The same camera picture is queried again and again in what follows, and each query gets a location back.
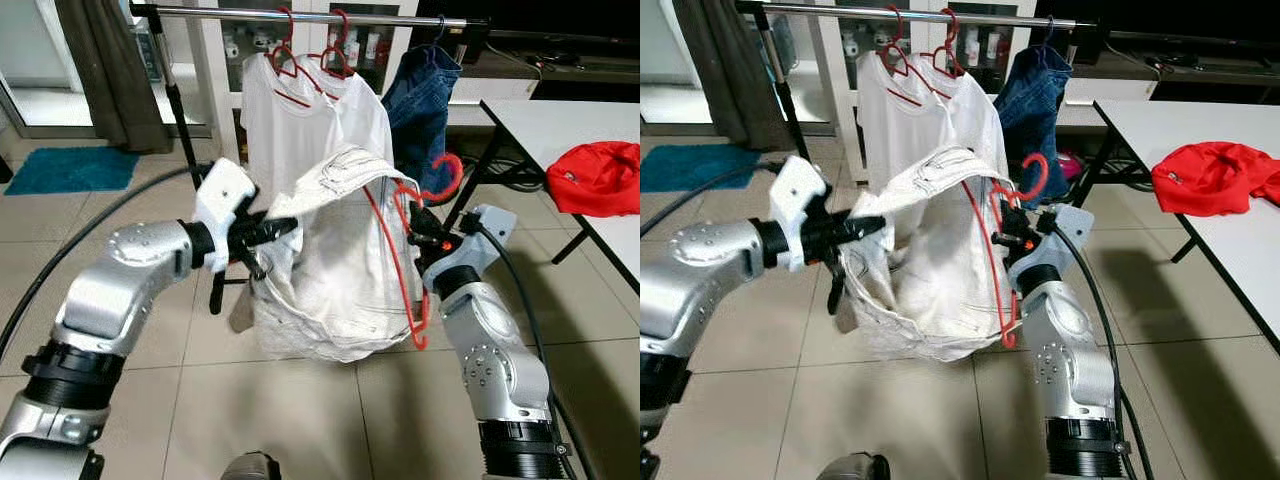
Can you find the red wire hanger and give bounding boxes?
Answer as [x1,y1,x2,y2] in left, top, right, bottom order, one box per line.
[360,152,466,351]
[930,8,963,79]
[960,150,1051,351]
[268,8,326,109]
[318,8,358,81]
[880,8,936,109]

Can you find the off-white seamed garment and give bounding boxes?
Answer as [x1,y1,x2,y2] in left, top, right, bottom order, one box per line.
[232,143,433,363]
[838,143,1023,363]

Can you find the red garment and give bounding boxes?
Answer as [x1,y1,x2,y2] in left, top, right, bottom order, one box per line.
[1150,141,1280,218]
[545,141,641,218]

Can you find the blue jeans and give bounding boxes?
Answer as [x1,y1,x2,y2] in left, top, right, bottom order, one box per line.
[993,42,1073,206]
[380,42,463,196]

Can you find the teal floor mat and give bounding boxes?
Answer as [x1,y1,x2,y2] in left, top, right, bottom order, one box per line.
[3,147,141,197]
[640,145,766,194]

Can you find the white table black legs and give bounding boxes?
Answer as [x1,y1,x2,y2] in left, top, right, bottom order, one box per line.
[1093,98,1280,356]
[480,98,641,296]

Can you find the metal clothes rack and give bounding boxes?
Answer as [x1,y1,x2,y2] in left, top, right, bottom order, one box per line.
[735,2,1111,316]
[128,2,493,316]

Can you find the grey robot leg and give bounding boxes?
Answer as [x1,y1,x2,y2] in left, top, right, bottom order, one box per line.
[220,451,283,480]
[818,452,891,480]

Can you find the black television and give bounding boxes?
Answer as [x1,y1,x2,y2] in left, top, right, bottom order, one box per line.
[1035,0,1280,46]
[470,0,641,43]

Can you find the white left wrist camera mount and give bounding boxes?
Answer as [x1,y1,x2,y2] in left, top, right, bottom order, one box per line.
[192,157,258,273]
[768,155,831,273]

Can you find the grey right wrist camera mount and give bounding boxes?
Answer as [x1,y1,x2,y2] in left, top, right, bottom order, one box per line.
[1025,203,1096,291]
[440,205,518,296]

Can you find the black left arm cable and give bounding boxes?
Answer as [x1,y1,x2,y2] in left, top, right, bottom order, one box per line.
[640,163,791,226]
[0,165,206,361]

